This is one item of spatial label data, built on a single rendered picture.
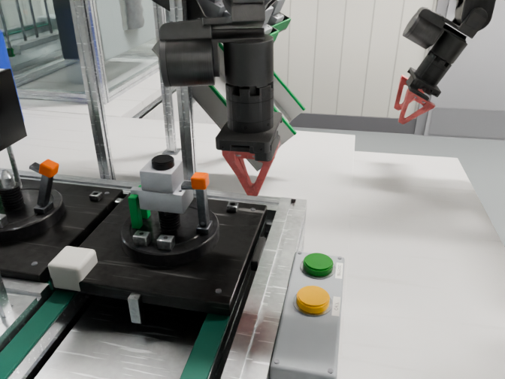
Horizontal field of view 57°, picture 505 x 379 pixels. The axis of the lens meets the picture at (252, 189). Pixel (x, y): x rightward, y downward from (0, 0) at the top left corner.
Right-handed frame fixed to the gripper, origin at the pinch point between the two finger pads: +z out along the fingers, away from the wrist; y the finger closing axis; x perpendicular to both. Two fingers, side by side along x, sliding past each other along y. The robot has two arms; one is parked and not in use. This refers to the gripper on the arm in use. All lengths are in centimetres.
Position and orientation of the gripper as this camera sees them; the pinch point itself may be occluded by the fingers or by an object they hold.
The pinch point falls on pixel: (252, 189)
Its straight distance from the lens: 61.3
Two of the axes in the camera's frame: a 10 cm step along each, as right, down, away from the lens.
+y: -2.0, 4.8, -8.5
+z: 0.2, 8.7, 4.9
